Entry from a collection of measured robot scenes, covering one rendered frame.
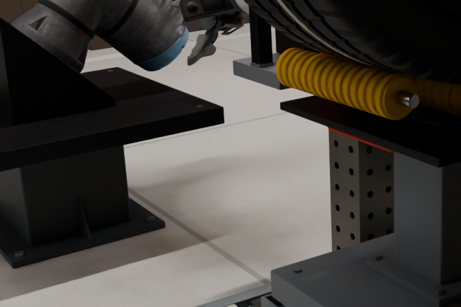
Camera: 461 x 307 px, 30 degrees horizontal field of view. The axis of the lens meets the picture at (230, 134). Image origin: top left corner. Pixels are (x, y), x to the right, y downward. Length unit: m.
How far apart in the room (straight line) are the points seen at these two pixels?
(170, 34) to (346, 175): 0.60
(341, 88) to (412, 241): 0.25
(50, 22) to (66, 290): 0.59
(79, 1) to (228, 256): 0.66
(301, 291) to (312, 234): 0.75
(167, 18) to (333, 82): 0.99
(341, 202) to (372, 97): 0.73
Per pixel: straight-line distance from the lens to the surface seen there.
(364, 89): 1.06
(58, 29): 1.94
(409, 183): 1.19
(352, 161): 1.69
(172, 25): 2.06
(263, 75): 1.53
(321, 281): 1.22
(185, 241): 1.94
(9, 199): 2.07
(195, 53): 1.90
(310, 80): 1.16
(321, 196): 2.17
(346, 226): 1.76
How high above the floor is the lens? 0.77
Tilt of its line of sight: 16 degrees down
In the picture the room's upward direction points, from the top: 4 degrees counter-clockwise
